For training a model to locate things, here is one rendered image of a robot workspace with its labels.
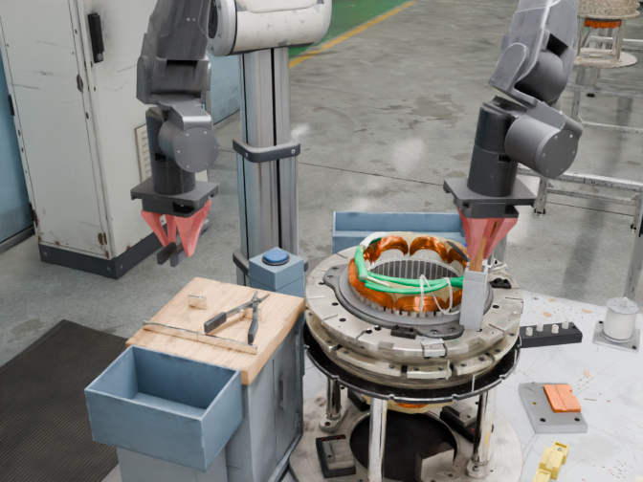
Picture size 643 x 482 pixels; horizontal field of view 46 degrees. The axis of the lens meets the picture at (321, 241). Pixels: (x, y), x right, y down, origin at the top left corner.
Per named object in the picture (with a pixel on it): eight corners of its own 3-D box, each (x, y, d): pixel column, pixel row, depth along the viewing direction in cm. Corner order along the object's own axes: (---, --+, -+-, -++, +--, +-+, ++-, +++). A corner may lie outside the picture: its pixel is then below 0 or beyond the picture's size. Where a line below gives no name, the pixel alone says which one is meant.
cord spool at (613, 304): (631, 346, 153) (638, 316, 150) (599, 339, 155) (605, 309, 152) (633, 330, 158) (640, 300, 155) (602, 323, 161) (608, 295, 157)
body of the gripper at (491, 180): (535, 211, 94) (547, 156, 90) (456, 212, 92) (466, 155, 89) (515, 190, 99) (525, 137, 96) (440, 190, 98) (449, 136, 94)
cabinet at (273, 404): (256, 526, 113) (249, 384, 101) (148, 493, 118) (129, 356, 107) (305, 442, 129) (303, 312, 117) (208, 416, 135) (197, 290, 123)
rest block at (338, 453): (346, 443, 123) (346, 432, 122) (354, 467, 119) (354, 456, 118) (321, 447, 123) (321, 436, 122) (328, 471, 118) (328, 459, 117)
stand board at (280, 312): (249, 385, 101) (248, 371, 100) (126, 356, 107) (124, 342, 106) (304, 311, 117) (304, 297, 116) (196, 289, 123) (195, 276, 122)
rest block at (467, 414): (464, 428, 127) (465, 418, 126) (441, 411, 130) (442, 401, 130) (481, 418, 129) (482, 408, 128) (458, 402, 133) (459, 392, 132)
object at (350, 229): (452, 338, 157) (463, 212, 144) (458, 368, 147) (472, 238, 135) (332, 336, 158) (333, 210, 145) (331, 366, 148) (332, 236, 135)
